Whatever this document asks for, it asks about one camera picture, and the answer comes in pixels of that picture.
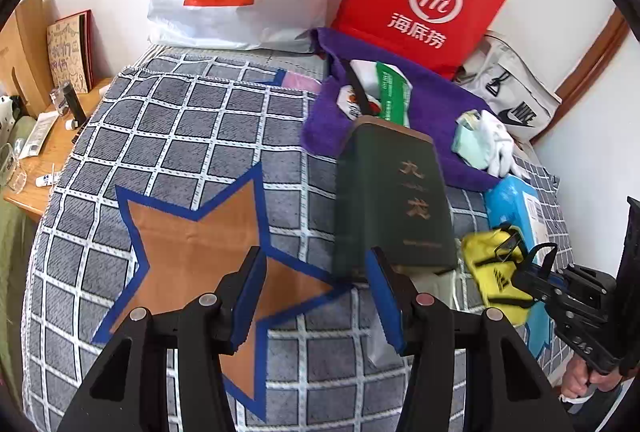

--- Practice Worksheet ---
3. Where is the white tomato print snack packet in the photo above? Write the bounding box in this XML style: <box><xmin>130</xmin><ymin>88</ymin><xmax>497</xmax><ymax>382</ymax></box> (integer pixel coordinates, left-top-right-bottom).
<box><xmin>336</xmin><ymin>85</ymin><xmax>383</xmax><ymax>120</ymax></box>

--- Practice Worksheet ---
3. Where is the small light green packet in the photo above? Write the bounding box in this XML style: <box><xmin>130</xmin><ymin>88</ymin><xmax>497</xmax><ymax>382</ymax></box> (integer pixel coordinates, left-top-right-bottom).
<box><xmin>452</xmin><ymin>111</ymin><xmax>496</xmax><ymax>170</ymax></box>

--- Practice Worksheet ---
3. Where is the grey mesh pouch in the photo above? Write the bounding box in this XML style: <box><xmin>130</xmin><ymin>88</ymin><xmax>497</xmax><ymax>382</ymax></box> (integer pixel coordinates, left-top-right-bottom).
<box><xmin>367</xmin><ymin>269</ymin><xmax>468</xmax><ymax>365</ymax></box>

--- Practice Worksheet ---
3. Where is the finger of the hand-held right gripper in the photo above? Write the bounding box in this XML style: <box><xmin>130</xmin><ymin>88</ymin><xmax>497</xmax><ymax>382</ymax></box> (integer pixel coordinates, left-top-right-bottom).
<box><xmin>522</xmin><ymin>242</ymin><xmax>561</xmax><ymax>275</ymax></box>
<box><xmin>510</xmin><ymin>268</ymin><xmax>571</xmax><ymax>313</ymax></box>

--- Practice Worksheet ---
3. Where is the blue wet wipes pack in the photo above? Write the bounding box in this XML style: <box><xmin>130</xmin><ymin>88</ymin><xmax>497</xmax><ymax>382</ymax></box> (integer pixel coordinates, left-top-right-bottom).
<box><xmin>482</xmin><ymin>176</ymin><xmax>561</xmax><ymax>363</ymax></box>

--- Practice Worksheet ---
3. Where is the yellow pouch with black straps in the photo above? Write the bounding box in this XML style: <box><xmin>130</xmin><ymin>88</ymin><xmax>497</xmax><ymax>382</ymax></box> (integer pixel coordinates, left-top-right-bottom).
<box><xmin>460</xmin><ymin>222</ymin><xmax>543</xmax><ymax>325</ymax></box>

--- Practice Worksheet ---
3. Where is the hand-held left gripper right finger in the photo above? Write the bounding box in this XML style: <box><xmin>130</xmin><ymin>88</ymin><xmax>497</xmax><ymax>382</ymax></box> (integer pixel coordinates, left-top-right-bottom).
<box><xmin>364</xmin><ymin>246</ymin><xmax>576</xmax><ymax>432</ymax></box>

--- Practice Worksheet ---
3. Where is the small white tube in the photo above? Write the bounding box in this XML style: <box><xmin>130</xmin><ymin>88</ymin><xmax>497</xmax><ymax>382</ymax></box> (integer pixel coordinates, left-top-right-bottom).
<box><xmin>35</xmin><ymin>165</ymin><xmax>63</xmax><ymax>187</ymax></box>

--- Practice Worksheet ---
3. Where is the wooden door frame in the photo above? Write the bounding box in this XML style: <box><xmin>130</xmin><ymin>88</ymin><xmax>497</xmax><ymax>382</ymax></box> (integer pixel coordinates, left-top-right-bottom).
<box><xmin>530</xmin><ymin>7</ymin><xmax>631</xmax><ymax>145</ymax></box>

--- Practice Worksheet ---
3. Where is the black bottle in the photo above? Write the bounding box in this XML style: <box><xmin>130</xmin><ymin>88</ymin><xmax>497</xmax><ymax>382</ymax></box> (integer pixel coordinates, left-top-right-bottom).
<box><xmin>62</xmin><ymin>82</ymin><xmax>88</xmax><ymax>123</ymax></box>

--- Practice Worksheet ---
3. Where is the grey checked star blanket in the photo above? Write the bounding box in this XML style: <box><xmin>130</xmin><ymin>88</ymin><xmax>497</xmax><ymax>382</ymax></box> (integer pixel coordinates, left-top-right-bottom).
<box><xmin>20</xmin><ymin>52</ymin><xmax>566</xmax><ymax>432</ymax></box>

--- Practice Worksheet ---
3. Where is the green snack packet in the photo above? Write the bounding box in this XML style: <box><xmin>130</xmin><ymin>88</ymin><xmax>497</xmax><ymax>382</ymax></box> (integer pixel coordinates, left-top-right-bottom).
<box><xmin>372</xmin><ymin>61</ymin><xmax>416</xmax><ymax>128</ymax></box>

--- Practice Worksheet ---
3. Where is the grey fabric bag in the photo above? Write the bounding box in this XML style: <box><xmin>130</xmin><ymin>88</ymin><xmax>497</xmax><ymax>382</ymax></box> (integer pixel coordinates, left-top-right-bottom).
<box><xmin>452</xmin><ymin>32</ymin><xmax>563</xmax><ymax>145</ymax></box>

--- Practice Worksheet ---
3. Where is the person's right hand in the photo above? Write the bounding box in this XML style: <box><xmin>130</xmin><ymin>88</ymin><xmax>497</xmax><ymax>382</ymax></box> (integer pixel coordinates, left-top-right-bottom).
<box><xmin>560</xmin><ymin>354</ymin><xmax>626</xmax><ymax>405</ymax></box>

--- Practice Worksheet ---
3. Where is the dark green tin box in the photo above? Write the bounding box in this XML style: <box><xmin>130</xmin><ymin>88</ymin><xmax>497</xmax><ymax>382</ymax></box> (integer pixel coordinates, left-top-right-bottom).
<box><xmin>331</xmin><ymin>115</ymin><xmax>458</xmax><ymax>283</ymax></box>

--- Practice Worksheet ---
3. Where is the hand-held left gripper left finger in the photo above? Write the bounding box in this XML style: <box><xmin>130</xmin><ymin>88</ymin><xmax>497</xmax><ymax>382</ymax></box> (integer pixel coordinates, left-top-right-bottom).
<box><xmin>57</xmin><ymin>246</ymin><xmax>268</xmax><ymax>432</ymax></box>

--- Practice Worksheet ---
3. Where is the illustrated picture book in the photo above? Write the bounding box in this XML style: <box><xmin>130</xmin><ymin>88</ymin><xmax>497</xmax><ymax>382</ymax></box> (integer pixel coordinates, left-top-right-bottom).
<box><xmin>46</xmin><ymin>10</ymin><xmax>96</xmax><ymax>96</ymax></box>

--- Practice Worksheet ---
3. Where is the white sock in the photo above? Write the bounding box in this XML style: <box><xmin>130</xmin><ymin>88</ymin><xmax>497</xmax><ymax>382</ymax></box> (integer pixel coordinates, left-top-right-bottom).
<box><xmin>472</xmin><ymin>112</ymin><xmax>523</xmax><ymax>178</ymax></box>

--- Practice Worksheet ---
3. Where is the purple towel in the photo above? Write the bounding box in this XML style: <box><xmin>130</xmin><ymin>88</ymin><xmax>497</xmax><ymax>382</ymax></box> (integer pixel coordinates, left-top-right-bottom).
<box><xmin>300</xmin><ymin>27</ymin><xmax>506</xmax><ymax>193</ymax></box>

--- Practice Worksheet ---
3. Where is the wooden nightstand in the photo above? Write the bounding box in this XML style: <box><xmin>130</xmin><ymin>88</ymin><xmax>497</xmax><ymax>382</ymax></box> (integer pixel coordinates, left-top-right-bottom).
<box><xmin>2</xmin><ymin>77</ymin><xmax>113</xmax><ymax>223</ymax></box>

